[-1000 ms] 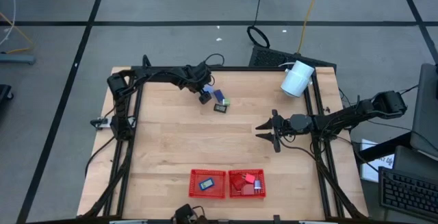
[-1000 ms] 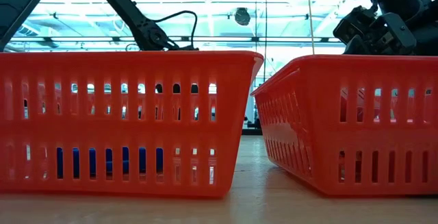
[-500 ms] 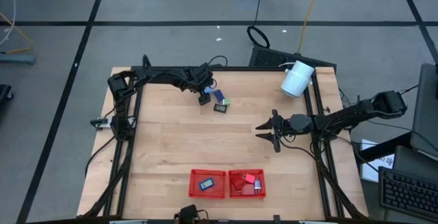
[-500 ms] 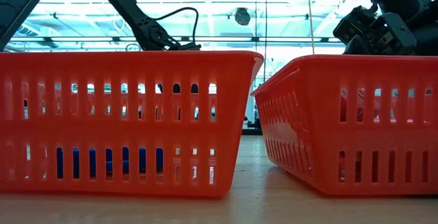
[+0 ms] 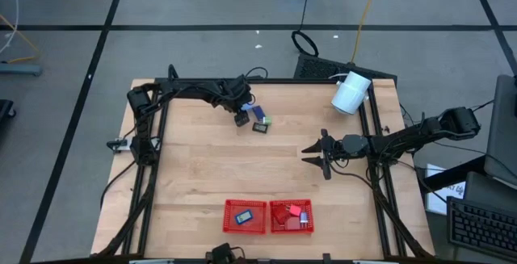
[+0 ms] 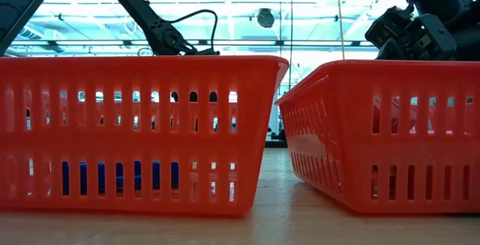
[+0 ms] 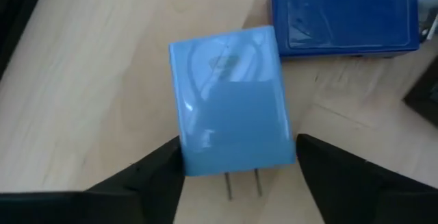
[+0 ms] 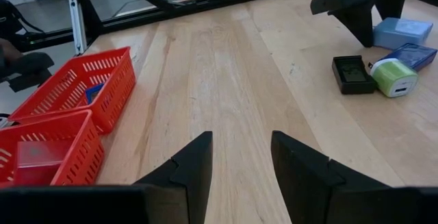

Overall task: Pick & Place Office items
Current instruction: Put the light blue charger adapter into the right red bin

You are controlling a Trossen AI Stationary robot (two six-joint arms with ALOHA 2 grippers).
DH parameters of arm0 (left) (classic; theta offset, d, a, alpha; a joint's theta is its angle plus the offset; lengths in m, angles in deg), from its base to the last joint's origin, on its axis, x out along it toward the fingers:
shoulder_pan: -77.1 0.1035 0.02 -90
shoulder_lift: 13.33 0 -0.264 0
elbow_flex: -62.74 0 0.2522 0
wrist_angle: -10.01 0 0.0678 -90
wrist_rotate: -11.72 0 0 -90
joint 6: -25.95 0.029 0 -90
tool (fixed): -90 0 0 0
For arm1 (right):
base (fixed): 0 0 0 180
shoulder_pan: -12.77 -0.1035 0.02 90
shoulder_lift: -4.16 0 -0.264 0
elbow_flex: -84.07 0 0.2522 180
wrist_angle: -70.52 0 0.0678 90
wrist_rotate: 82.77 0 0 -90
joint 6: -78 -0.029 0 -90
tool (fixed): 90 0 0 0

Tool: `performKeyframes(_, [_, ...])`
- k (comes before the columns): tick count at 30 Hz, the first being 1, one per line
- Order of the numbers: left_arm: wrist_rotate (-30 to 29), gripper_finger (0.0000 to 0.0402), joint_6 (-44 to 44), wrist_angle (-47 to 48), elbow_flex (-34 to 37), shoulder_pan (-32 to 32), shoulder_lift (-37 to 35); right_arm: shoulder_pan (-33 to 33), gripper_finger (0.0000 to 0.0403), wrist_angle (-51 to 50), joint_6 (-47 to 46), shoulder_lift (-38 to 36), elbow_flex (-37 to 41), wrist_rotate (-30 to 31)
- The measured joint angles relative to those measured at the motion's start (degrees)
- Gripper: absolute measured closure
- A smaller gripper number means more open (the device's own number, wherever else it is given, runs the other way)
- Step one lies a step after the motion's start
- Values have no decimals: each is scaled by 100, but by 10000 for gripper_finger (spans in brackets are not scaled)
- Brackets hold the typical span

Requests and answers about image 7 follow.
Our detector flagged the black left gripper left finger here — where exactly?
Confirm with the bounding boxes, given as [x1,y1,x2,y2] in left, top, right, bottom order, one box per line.
[0,135,185,224]

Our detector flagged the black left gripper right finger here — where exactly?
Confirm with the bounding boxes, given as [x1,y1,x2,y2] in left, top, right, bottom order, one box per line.
[296,133,438,224]

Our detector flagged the light blue plug charger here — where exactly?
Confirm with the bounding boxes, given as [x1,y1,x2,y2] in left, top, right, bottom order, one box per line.
[168,25,297,201]

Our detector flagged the black digital device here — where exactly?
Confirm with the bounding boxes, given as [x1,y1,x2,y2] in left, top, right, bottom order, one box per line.
[402,55,438,128]

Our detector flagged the dark blue box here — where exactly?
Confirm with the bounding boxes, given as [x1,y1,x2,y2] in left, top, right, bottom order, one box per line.
[269,0,421,59]

